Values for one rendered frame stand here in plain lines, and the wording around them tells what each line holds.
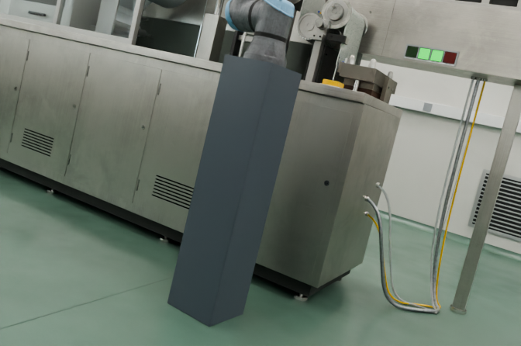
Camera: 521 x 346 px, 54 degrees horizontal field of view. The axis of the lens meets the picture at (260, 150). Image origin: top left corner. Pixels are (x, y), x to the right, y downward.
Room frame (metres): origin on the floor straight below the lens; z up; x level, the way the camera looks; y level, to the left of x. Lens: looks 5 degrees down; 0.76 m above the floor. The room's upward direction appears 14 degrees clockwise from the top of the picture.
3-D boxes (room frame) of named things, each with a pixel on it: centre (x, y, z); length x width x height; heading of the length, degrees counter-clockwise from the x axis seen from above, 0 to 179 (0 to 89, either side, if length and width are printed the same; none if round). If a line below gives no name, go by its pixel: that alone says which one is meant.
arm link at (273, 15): (1.79, 0.06, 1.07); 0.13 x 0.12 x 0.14; 49
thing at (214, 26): (2.81, 0.40, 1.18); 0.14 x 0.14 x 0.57
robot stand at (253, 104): (1.79, 0.06, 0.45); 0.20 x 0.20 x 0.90; 58
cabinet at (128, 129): (2.86, 0.62, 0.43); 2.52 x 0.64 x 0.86; 63
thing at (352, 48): (2.46, -0.30, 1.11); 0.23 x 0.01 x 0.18; 153
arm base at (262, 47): (1.79, 0.06, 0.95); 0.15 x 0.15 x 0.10
